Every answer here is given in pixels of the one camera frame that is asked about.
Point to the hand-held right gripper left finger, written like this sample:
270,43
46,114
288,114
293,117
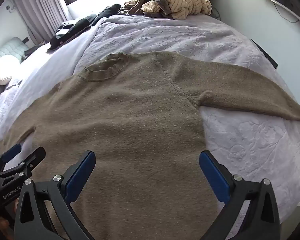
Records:
81,177

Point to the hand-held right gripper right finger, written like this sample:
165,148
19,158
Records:
213,177

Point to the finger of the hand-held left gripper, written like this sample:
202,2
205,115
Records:
36,155
12,152

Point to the brown knit sweater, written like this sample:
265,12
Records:
140,120

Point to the lavender plush throw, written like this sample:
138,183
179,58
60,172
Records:
7,100

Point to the white round pillow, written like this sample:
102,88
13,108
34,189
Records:
3,70

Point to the lavender smooth blanket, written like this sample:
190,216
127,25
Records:
52,65

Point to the black garment with white trim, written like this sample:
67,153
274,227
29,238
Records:
72,28

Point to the lavender textured blanket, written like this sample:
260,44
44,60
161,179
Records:
177,37

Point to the grey pleated curtain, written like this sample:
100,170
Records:
40,7

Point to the black folded garment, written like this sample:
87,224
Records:
110,10

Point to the tan striped knit garment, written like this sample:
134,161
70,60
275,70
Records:
132,6

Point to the cream striped fleece garment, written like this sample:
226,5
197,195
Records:
180,2

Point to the wall socket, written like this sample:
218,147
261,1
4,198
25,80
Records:
25,40

